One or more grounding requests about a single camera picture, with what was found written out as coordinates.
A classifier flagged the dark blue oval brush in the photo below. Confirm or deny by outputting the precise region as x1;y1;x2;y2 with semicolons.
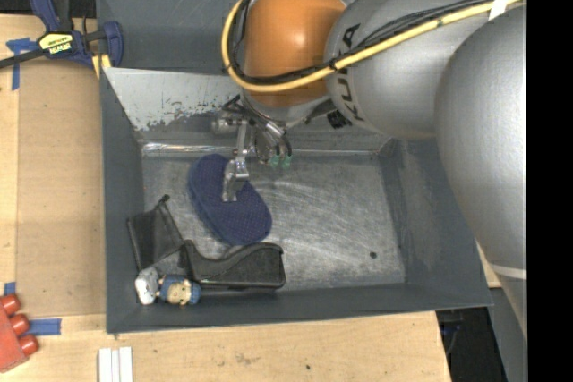
186;153;273;246

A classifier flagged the red block with round studs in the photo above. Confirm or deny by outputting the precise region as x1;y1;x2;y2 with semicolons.
0;293;40;374

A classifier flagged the blue and white toy figure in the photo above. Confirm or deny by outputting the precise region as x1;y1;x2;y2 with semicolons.
134;267;202;309

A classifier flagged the brown cardboard board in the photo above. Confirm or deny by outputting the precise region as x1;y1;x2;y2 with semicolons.
15;63;107;318

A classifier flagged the black cylinder on white bracket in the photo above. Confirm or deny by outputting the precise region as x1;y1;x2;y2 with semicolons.
306;100;353;130

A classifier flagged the grey metal bin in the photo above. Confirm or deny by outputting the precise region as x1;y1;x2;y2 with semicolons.
94;0;495;335

